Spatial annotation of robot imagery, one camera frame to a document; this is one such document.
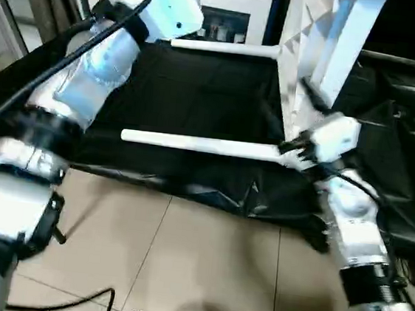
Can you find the white plastic table top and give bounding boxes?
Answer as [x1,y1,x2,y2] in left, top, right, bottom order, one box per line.
[264,0,394,177]

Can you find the white plastic table leg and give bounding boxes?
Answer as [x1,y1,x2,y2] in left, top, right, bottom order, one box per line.
[169,36,283,61]
[117,126,306,168]

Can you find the black work mat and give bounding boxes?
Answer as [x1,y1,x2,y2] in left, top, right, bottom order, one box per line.
[0,18,415,256]

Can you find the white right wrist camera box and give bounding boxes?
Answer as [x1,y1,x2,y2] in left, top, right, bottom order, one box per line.
[305,111,364,166]

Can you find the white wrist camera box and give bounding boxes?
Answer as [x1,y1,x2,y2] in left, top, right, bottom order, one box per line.
[103,0,208,49]
[305,111,364,166]

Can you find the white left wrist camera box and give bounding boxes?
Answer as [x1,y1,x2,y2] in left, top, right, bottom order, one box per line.
[103,0,208,49]

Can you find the thick black floor cable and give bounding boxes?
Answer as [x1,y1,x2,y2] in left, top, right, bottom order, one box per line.
[7,276,117,311]

